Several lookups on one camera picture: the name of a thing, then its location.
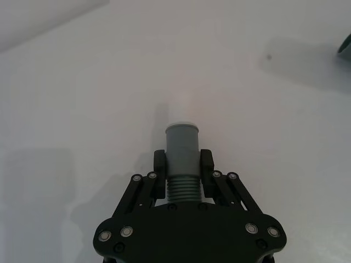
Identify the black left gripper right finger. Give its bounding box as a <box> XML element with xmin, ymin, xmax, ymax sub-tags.
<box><xmin>200</xmin><ymin>148</ymin><xmax>251</xmax><ymax>213</ymax></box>

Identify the threaded vacuum bottle stopper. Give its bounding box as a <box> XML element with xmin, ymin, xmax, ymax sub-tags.
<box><xmin>165</xmin><ymin>121</ymin><xmax>203</xmax><ymax>205</ymax></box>

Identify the dark rounded object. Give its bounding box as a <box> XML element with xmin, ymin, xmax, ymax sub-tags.
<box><xmin>336</xmin><ymin>35</ymin><xmax>351</xmax><ymax>54</ymax></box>

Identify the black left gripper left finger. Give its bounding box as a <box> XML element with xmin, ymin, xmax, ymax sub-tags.
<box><xmin>119</xmin><ymin>149</ymin><xmax>168</xmax><ymax>215</ymax></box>

